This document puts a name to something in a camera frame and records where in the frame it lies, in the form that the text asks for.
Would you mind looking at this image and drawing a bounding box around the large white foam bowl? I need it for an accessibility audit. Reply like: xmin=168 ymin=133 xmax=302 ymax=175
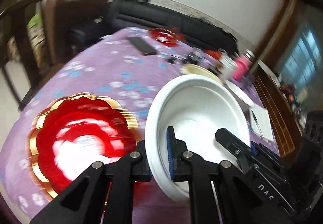
xmin=225 ymin=80 xmax=254 ymax=112

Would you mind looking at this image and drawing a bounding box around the white shallow foam bowl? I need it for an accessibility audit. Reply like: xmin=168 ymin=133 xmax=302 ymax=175
xmin=145 ymin=75 xmax=251 ymax=205

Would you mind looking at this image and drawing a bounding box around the cream plastic bowl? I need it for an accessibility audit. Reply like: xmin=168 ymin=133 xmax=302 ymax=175
xmin=180 ymin=64 xmax=223 ymax=85

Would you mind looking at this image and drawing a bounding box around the lined paper notepad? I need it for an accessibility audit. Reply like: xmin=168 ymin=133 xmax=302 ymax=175
xmin=249 ymin=104 xmax=274 ymax=142

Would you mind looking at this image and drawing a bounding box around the black pen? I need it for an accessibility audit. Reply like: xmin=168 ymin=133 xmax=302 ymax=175
xmin=251 ymin=111 xmax=264 ymax=139

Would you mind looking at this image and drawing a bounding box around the wooden sideboard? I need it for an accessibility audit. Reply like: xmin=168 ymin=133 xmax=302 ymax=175
xmin=254 ymin=61 xmax=302 ymax=162

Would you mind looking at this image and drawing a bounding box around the pink water bottle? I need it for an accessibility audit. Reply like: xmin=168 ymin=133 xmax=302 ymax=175
xmin=232 ymin=49 xmax=255 ymax=81

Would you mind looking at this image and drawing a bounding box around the white plastic jar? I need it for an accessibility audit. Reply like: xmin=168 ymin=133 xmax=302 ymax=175
xmin=217 ymin=54 xmax=238 ymax=81

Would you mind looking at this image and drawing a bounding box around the black leather sofa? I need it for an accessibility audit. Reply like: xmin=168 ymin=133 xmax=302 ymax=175
xmin=65 ymin=0 xmax=239 ymax=55

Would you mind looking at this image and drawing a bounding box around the small red dish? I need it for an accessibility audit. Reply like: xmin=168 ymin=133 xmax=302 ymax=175
xmin=149 ymin=28 xmax=186 ymax=47

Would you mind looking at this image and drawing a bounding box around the purple floral tablecloth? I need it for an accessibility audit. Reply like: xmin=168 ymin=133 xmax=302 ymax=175
xmin=1 ymin=27 xmax=193 ymax=223

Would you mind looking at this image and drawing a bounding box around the black smartphone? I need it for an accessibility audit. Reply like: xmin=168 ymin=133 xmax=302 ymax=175
xmin=127 ymin=37 xmax=157 ymax=56

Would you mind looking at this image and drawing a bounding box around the dark wooden chair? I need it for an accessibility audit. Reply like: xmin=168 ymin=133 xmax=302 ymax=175
xmin=1 ymin=0 xmax=44 ymax=111

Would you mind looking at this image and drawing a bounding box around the brown armchair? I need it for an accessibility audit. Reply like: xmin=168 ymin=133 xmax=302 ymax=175
xmin=41 ymin=0 xmax=109 ymax=64

